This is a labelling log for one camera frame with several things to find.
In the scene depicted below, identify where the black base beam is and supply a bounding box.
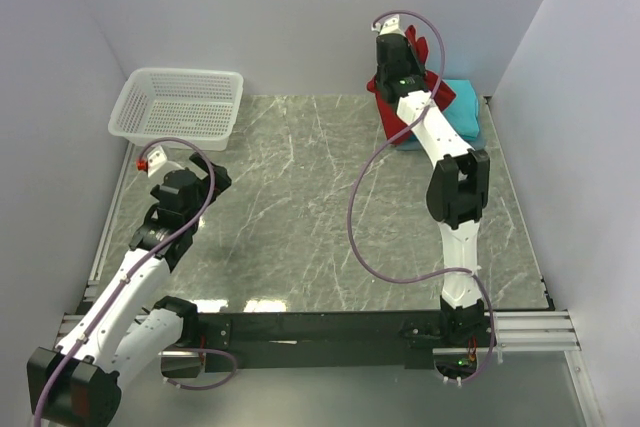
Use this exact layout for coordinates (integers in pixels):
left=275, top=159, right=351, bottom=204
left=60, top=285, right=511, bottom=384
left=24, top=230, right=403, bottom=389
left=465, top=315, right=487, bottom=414
left=178, top=310, right=448, bottom=370

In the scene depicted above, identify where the white plastic basket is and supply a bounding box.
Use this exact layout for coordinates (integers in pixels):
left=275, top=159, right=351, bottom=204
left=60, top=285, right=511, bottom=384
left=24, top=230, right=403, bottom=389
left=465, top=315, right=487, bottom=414
left=108, top=67, right=244, bottom=151

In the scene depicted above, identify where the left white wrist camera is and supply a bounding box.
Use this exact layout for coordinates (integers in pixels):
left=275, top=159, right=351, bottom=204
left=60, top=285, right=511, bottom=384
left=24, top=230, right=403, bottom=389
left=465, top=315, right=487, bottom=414
left=136, top=145, right=183, bottom=183

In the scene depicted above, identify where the purple cable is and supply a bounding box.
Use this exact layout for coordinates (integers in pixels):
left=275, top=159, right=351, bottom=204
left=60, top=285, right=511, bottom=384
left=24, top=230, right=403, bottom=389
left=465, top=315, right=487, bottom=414
left=32, top=139, right=240, bottom=427
left=347, top=10, right=496, bottom=384

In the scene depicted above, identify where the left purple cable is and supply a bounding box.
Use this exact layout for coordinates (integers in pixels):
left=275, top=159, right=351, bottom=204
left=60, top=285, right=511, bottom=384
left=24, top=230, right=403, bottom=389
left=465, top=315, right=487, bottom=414
left=32, top=139, right=240, bottom=427

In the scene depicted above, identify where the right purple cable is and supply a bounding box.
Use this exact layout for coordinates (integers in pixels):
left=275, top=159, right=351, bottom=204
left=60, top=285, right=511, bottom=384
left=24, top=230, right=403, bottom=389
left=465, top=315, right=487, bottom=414
left=347, top=10, right=496, bottom=384

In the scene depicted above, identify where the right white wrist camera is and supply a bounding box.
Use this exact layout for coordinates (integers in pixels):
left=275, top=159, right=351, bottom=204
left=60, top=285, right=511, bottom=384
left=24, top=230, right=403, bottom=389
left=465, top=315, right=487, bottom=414
left=371, top=14, right=405, bottom=36

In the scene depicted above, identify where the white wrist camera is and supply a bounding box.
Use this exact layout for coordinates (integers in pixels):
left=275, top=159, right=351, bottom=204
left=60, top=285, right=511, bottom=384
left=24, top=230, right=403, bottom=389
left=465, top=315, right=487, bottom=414
left=371, top=14, right=405, bottom=36
left=136, top=145, right=183, bottom=183

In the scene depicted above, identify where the dark teal folded shirt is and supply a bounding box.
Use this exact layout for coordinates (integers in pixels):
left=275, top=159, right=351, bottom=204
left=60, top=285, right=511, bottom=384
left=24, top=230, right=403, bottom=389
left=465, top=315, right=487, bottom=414
left=392, top=96, right=481, bottom=152

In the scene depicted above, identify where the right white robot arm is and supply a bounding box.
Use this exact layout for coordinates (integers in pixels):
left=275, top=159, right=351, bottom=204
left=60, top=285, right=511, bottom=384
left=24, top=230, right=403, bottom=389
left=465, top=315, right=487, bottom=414
left=367, top=27, right=490, bottom=345

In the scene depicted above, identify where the red t shirt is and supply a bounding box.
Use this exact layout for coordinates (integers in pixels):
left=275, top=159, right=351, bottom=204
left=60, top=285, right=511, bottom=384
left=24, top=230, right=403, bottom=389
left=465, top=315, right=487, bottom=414
left=365, top=24, right=459, bottom=147

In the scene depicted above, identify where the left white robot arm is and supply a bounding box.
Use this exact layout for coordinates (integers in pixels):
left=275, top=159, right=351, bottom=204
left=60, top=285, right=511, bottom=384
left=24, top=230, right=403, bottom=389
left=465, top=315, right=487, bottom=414
left=27, top=146, right=232, bottom=426

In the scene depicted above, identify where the light turquoise folded shirt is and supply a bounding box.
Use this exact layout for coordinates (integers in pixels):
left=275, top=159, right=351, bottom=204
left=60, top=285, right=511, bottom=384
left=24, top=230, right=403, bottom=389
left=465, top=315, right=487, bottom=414
left=444, top=79, right=480, bottom=140

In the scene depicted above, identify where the left aluminium rail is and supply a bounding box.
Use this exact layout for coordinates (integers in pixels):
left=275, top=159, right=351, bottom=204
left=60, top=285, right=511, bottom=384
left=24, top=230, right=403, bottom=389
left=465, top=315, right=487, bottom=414
left=29, top=146, right=166, bottom=427

